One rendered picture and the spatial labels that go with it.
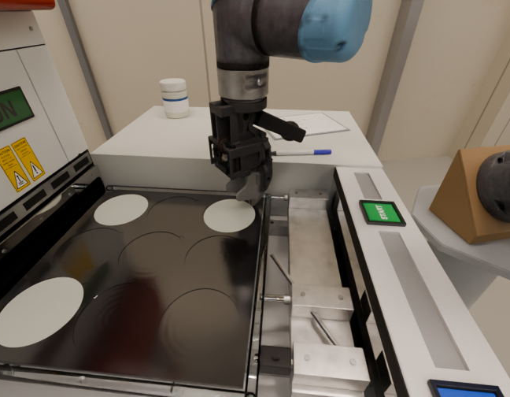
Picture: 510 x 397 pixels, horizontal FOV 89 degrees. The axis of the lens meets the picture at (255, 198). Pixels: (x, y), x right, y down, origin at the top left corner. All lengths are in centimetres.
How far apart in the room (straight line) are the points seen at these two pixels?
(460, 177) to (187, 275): 58
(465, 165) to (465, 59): 229
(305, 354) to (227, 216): 27
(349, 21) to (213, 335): 37
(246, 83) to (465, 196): 52
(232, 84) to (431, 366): 38
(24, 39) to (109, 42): 161
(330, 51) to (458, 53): 259
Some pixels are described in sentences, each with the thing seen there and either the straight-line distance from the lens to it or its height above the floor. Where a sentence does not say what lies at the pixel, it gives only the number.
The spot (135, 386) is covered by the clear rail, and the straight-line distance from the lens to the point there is 36.
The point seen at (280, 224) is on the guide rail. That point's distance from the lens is 56.
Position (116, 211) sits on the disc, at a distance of 58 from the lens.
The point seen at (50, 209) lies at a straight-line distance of 59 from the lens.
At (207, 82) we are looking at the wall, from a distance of 214.
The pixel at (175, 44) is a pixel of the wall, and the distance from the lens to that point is 212.
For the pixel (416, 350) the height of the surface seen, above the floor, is 96.
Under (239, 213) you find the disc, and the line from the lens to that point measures 51.
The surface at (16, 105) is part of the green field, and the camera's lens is 57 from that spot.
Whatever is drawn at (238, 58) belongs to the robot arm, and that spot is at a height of 117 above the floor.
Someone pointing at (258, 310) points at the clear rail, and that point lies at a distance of 37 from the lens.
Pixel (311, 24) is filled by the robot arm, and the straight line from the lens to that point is 31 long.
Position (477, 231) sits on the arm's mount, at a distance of 70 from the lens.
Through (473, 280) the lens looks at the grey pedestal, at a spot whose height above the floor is 70.
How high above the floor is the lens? 122
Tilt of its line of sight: 36 degrees down
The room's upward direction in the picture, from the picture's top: straight up
